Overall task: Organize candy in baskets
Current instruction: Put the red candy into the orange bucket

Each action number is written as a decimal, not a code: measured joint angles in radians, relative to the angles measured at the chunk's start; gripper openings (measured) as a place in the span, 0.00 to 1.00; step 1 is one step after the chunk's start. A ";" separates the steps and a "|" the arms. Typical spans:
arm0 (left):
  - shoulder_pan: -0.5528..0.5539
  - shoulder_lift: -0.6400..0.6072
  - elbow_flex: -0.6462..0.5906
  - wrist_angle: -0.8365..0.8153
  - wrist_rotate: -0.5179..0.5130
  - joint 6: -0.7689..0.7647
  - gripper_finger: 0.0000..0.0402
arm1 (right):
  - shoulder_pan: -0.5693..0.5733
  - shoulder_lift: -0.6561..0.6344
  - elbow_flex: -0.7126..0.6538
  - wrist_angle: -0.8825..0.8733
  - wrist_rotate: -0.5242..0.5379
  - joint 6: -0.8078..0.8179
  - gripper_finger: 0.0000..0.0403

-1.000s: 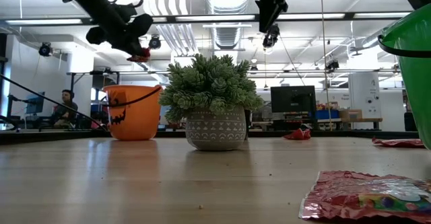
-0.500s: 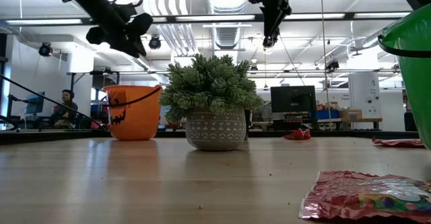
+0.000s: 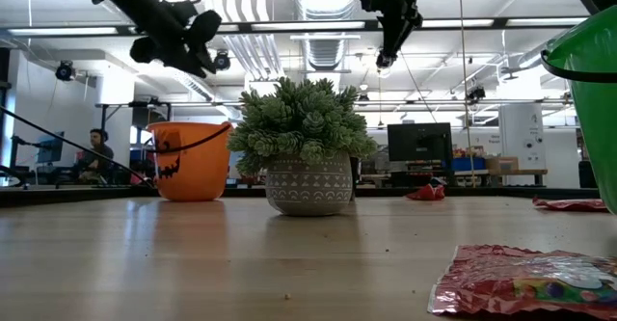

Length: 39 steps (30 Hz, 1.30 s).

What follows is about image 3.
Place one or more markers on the cardboard box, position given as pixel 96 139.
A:
pixel 503 164

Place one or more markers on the black ceiling camera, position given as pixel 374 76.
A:
pixel 475 94
pixel 385 61
pixel 65 71
pixel 222 61

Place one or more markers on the orange pumpkin face bucket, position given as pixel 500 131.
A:
pixel 202 167

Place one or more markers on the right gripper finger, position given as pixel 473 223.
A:
pixel 401 36
pixel 388 41

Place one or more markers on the black office chair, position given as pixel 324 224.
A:
pixel 587 174

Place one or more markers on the blue storage box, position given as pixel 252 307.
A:
pixel 467 164

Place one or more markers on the silver ventilation duct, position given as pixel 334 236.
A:
pixel 327 53

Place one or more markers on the black metal stand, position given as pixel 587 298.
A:
pixel 102 128

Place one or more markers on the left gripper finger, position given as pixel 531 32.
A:
pixel 209 61
pixel 195 68

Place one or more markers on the small dark monitor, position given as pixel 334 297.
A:
pixel 48 150

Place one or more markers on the black bar with light strips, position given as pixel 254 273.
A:
pixel 289 26

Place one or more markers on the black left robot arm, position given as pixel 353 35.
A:
pixel 140 3

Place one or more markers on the person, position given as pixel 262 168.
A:
pixel 96 159

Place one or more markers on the black computer monitor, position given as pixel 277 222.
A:
pixel 419 142

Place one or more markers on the potted green succulent plant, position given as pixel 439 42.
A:
pixel 299 118

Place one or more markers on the white column with signs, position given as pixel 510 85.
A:
pixel 523 138

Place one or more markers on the wooden desk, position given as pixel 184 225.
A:
pixel 525 172

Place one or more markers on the green plastic bucket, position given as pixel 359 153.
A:
pixel 602 118

